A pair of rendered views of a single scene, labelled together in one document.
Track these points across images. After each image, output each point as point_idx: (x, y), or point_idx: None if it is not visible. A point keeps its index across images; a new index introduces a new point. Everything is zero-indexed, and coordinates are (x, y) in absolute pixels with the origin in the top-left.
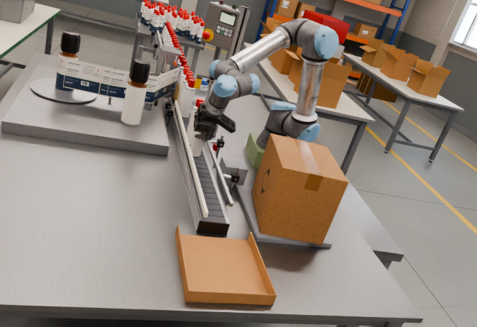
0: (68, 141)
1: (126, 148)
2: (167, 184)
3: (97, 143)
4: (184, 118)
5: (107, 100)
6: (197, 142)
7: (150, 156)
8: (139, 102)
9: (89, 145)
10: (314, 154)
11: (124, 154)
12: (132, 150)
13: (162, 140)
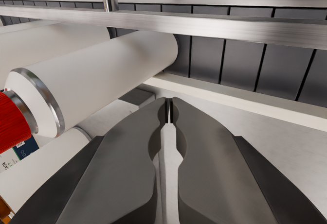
0: (162, 217)
1: (157, 163)
2: (317, 152)
3: (158, 197)
4: (6, 22)
5: (46, 141)
6: (144, 74)
7: (167, 129)
8: (45, 175)
9: (161, 199)
10: None
11: (174, 170)
12: (157, 155)
13: (119, 111)
